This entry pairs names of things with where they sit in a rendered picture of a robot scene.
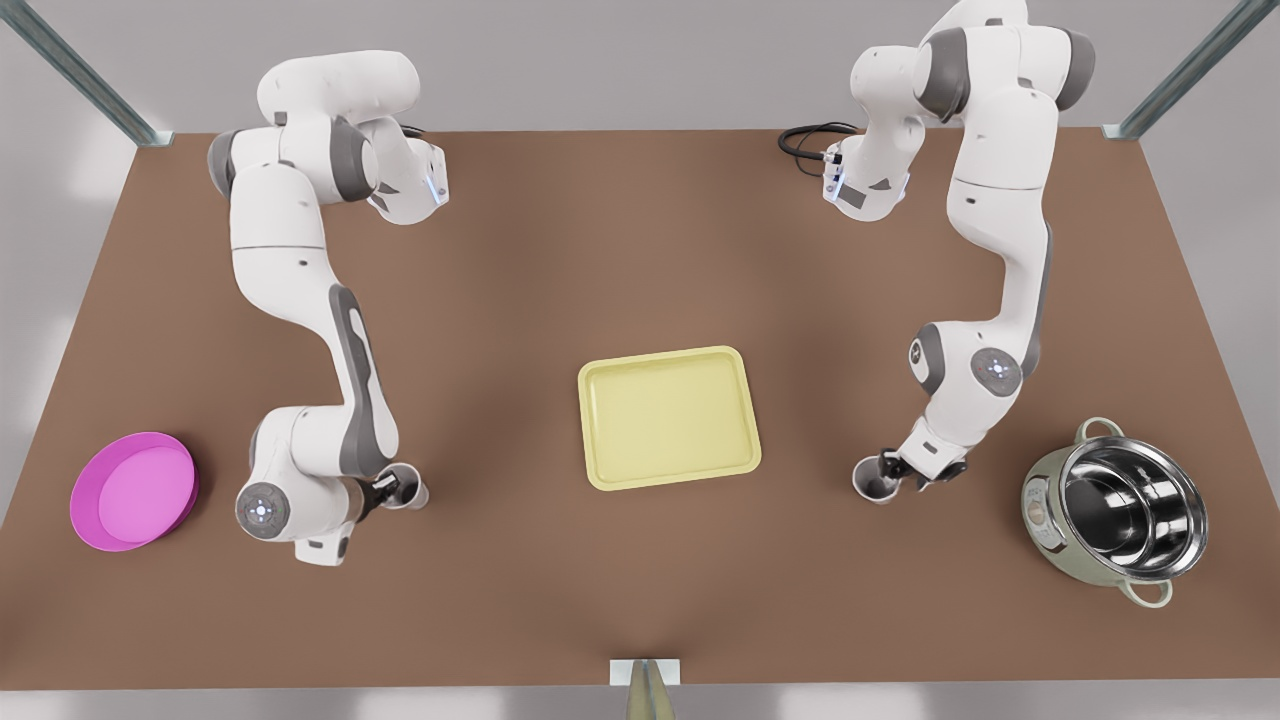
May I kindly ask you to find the white IKEA cup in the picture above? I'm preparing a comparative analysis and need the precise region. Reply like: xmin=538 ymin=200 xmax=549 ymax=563
xmin=383 ymin=462 xmax=431 ymax=511
xmin=852 ymin=454 xmax=903 ymax=505

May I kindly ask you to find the silver frame post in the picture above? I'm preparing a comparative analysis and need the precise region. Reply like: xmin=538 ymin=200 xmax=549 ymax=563
xmin=0 ymin=0 xmax=174 ymax=148
xmin=1102 ymin=0 xmax=1280 ymax=141
xmin=609 ymin=657 xmax=682 ymax=720

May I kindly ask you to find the steel pot with handles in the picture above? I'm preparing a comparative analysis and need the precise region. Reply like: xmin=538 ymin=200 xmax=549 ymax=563
xmin=1020 ymin=416 xmax=1210 ymax=610

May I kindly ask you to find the pink round bowl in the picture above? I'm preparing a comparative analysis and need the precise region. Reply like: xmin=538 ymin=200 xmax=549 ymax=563
xmin=69 ymin=431 xmax=201 ymax=554

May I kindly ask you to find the yellow rectangular tray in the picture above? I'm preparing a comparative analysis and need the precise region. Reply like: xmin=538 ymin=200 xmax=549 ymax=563
xmin=577 ymin=345 xmax=763 ymax=493

